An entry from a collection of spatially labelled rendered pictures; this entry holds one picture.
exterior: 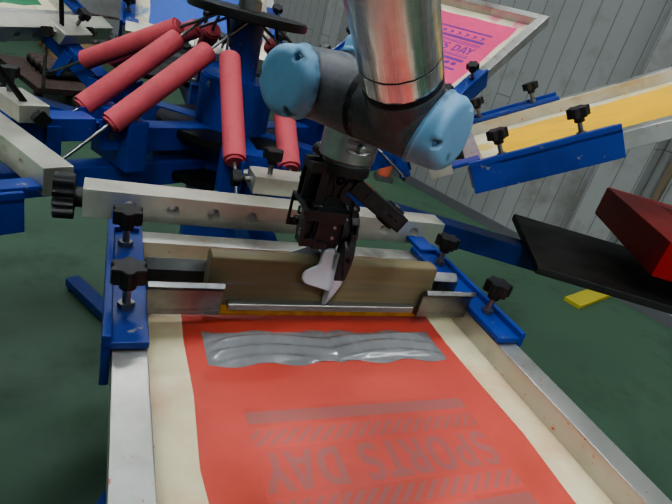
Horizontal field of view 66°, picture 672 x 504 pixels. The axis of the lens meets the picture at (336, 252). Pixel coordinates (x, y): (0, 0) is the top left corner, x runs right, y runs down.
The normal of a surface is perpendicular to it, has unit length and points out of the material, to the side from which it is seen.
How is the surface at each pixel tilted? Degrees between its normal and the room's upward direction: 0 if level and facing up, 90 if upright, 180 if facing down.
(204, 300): 90
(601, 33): 90
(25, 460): 0
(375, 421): 0
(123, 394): 0
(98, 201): 90
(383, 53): 127
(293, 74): 90
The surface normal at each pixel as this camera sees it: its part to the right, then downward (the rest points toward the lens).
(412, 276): 0.33, 0.47
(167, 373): 0.25, -0.87
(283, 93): -0.61, 0.19
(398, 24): 0.09, 0.82
